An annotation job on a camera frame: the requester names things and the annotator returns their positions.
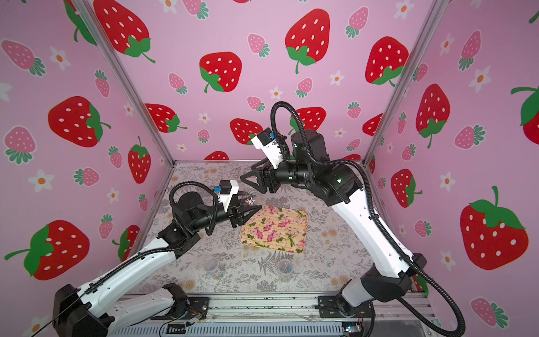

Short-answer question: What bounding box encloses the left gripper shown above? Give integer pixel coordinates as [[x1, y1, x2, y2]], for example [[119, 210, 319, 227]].
[[188, 192, 258, 236]]

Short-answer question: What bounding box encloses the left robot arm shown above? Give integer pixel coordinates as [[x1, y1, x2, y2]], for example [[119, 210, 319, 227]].
[[52, 186, 262, 336]]

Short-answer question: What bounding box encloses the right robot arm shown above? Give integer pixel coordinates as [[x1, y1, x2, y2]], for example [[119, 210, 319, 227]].
[[241, 129, 427, 314]]

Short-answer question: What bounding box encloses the floral yellow tray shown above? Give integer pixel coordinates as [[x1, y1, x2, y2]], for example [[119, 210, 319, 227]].
[[239, 205, 308, 254]]

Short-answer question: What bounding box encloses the white vented strip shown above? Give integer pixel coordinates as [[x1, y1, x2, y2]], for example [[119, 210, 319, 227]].
[[112, 322, 351, 336]]

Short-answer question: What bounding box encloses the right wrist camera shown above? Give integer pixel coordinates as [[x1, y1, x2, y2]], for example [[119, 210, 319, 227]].
[[251, 128, 290, 169]]

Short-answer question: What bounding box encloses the aluminium front rail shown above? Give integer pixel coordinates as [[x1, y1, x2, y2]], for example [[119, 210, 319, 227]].
[[113, 293, 435, 324]]

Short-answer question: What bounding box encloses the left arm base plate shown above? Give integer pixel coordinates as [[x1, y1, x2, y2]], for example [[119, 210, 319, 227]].
[[151, 283, 210, 320]]

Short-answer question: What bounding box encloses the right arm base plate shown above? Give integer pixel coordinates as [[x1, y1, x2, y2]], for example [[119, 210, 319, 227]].
[[317, 279, 376, 318]]

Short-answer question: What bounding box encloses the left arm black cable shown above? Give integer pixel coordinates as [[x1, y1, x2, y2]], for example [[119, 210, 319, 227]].
[[24, 180, 220, 337]]

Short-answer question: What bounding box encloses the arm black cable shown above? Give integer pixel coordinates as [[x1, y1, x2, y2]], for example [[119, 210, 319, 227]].
[[24, 180, 220, 337], [270, 100, 467, 337]]

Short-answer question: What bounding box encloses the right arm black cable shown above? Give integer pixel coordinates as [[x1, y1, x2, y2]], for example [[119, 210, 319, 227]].
[[270, 100, 467, 337]]

